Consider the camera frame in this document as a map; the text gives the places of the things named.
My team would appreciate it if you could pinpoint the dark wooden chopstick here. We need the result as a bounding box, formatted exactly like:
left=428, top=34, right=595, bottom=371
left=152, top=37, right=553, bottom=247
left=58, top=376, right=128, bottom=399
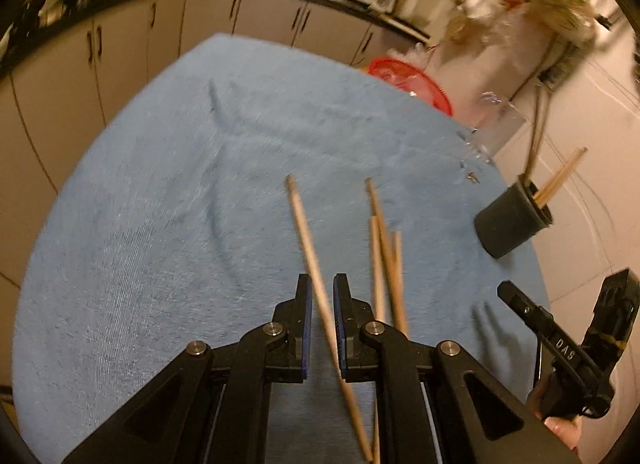
left=365, top=177, right=411, bottom=339

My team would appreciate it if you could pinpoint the clear plastic bag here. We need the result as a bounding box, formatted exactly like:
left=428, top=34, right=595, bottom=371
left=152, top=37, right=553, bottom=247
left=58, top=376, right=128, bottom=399
left=457, top=91, right=526, bottom=167

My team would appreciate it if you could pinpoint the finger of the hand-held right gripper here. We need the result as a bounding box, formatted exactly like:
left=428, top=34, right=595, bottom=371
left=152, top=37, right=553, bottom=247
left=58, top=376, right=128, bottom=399
left=589, top=268, right=640, bottom=360
left=496, top=280, right=556, bottom=339

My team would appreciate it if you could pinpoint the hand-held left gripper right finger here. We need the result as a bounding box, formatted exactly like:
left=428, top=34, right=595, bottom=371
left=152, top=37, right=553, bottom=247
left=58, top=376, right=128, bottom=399
left=332, top=273, right=583, bottom=464

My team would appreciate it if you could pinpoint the person's right hand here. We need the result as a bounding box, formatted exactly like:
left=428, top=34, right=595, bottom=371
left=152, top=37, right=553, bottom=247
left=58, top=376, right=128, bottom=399
left=525, top=384, right=583, bottom=455

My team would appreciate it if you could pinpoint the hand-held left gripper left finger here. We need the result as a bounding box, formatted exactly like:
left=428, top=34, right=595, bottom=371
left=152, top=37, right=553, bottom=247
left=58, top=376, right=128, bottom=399
left=62, top=273, right=315, bottom=464

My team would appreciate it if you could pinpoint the black cable with plug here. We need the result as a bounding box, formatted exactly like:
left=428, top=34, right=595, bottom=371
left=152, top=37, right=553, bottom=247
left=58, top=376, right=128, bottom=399
left=510, top=36, right=571, bottom=99

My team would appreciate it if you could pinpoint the red plastic basket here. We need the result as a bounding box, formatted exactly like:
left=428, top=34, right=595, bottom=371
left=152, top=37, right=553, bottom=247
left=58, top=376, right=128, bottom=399
left=367, top=56, right=455, bottom=117

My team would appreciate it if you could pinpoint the blue towel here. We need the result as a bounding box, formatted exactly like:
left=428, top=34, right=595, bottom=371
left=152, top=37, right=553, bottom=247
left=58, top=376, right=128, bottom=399
left=12, top=32, right=551, bottom=464

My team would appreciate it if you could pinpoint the black perforated utensil holder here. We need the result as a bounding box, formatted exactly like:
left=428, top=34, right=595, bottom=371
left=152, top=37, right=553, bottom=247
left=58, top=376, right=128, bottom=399
left=474, top=173, right=555, bottom=259

